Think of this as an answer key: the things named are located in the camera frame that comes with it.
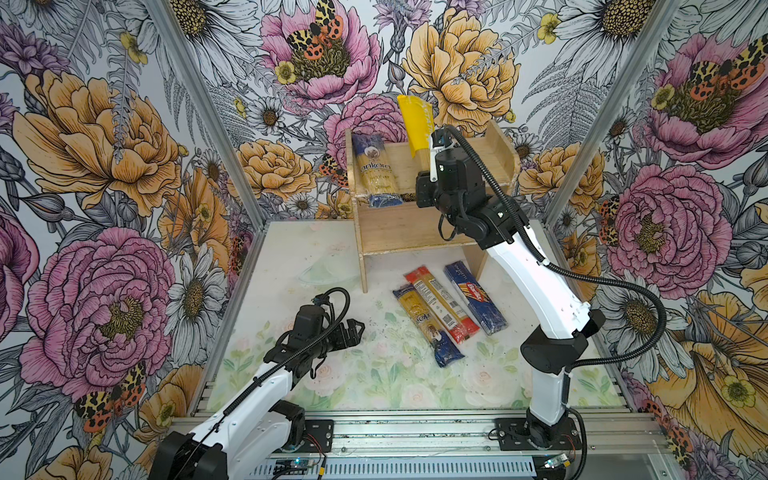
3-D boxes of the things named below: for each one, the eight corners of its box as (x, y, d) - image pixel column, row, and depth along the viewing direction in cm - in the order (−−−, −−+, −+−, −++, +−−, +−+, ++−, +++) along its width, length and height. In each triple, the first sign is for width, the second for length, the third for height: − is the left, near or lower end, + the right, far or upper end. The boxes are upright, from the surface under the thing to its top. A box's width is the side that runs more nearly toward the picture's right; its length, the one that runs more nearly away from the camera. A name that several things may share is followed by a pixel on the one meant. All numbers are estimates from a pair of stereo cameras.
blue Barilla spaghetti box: (488, 336, 92) (491, 331, 89) (444, 271, 108) (445, 266, 105) (506, 328, 94) (509, 323, 91) (459, 265, 109) (461, 260, 107)
